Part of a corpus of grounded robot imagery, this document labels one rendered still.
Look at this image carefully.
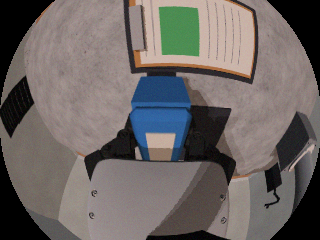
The blue self-inking stamp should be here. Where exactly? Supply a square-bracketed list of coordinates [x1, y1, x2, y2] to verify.
[130, 68, 192, 161]

